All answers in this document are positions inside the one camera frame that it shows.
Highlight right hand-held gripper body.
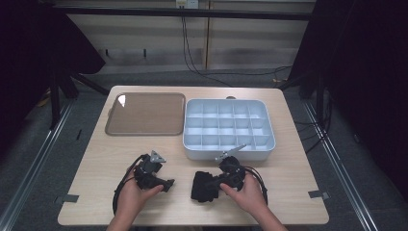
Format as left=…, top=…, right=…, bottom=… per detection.
left=215, top=143, right=247, bottom=193

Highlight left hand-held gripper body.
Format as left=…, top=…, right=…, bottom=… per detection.
left=133, top=149, right=167, bottom=191

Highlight black sock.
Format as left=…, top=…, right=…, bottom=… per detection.
left=190, top=170, right=226, bottom=204

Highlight person's right hand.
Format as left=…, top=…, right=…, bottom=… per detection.
left=219, top=172, right=269, bottom=217

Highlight person's left hand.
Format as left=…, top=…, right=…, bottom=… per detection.
left=115, top=167, right=165, bottom=223

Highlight white divided storage box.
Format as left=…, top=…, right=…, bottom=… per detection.
left=182, top=98, right=276, bottom=162

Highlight brown square tray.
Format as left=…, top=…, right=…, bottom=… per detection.
left=104, top=92, right=187, bottom=137

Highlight grey tape strip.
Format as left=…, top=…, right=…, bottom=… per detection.
left=53, top=193, right=80, bottom=205
left=307, top=190, right=330, bottom=200

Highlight black metal stand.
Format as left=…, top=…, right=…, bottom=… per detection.
left=274, top=70, right=325, bottom=127
left=47, top=68, right=111, bottom=131

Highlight dark curtain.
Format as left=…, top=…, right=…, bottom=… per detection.
left=0, top=0, right=107, bottom=158
left=288, top=0, right=408, bottom=201

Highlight black horizontal bar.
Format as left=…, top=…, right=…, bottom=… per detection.
left=52, top=7, right=317, bottom=22

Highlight right hand-held gripper cable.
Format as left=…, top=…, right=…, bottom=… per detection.
left=241, top=165, right=269, bottom=207

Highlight hand-held gripper cable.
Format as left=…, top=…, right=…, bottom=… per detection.
left=241, top=165, right=269, bottom=207
left=112, top=153, right=150, bottom=217

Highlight left hand-held gripper cable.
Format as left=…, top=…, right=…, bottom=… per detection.
left=112, top=153, right=150, bottom=217

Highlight black floor cables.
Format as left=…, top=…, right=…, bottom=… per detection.
left=293, top=90, right=332, bottom=154

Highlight metal floor rail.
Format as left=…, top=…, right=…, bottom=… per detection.
left=301, top=98, right=381, bottom=231
left=0, top=98, right=75, bottom=231

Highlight black wall cable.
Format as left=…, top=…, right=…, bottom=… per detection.
left=180, top=15, right=293, bottom=88

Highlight white wall outlet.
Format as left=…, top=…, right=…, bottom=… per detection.
left=175, top=0, right=200, bottom=10

